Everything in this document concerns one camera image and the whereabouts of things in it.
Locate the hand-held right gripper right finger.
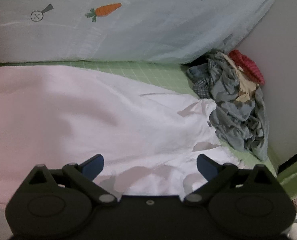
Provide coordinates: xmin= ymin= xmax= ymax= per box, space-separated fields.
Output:
xmin=183 ymin=154 xmax=276 ymax=205

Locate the blue plaid shirt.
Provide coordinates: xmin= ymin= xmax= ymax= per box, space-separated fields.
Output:
xmin=192 ymin=76 xmax=212 ymax=98

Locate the beige garment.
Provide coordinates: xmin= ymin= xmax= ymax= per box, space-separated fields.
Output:
xmin=223 ymin=55 xmax=260 ymax=103

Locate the red checked cloth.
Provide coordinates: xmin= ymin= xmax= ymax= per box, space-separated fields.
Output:
xmin=228 ymin=50 xmax=266 ymax=85

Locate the light blue carrot print quilt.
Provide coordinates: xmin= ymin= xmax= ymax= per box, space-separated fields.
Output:
xmin=0 ymin=0 xmax=286 ymax=64

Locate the blue denim garment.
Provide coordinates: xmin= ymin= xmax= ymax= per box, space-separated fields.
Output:
xmin=187 ymin=63 xmax=210 ymax=83

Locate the white shirt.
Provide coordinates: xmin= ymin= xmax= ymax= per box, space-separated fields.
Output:
xmin=0 ymin=64 xmax=247 ymax=233

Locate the grey garment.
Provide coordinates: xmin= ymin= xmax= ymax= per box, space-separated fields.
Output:
xmin=207 ymin=51 xmax=269 ymax=162

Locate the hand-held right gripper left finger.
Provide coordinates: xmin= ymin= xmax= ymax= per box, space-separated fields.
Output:
xmin=27 ymin=154 xmax=117 ymax=205

